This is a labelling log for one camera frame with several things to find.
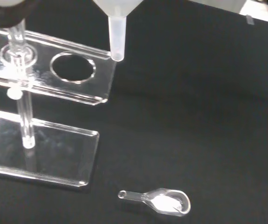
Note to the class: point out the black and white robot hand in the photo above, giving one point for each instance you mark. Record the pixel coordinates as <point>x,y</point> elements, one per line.
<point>1,14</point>

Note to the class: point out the black cloth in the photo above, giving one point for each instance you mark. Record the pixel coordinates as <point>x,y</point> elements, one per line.
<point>194,116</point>

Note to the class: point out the clear funnel stand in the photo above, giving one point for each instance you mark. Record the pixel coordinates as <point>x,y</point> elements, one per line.
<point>54,151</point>

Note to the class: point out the glass weighing funnel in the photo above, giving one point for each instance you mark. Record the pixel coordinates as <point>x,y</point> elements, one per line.
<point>168,203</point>

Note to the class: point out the grey tape piece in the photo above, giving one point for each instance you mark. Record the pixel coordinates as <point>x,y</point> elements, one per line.
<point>249,19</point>

